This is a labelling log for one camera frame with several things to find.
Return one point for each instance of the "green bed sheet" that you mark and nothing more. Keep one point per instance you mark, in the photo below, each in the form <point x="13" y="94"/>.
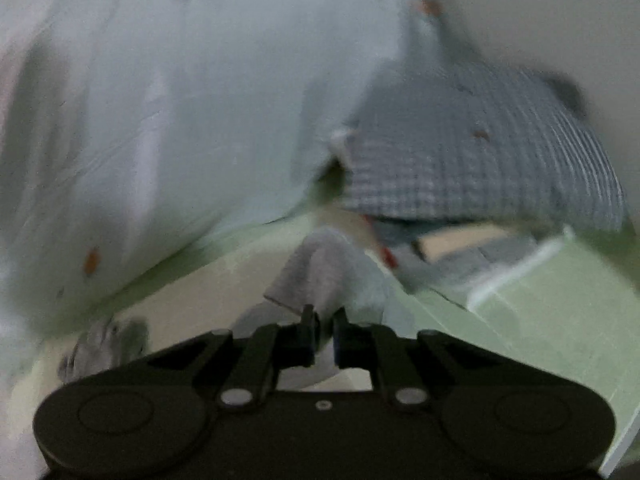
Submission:
<point x="550" y="310"/>

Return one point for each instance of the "beige grey folded clothes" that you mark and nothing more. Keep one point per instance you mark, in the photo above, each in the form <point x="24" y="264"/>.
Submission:
<point x="460" y="244"/>

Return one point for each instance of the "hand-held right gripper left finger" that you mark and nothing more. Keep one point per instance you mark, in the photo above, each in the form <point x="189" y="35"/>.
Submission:
<point x="308" y="341"/>

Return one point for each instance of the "grey garment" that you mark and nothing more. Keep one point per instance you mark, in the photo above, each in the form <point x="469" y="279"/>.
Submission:
<point x="325" y="270"/>

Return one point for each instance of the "grey patterned cloth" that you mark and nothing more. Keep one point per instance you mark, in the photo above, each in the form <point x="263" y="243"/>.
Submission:
<point x="102" y="345"/>

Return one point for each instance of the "blue checkered pillow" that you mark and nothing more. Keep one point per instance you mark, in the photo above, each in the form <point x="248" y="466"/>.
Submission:
<point x="475" y="170"/>

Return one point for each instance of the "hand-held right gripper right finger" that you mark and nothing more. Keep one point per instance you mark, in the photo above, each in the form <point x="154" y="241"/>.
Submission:
<point x="341" y="342"/>

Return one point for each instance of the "light blue printed quilt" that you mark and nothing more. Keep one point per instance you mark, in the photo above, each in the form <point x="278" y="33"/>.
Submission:
<point x="200" y="110"/>

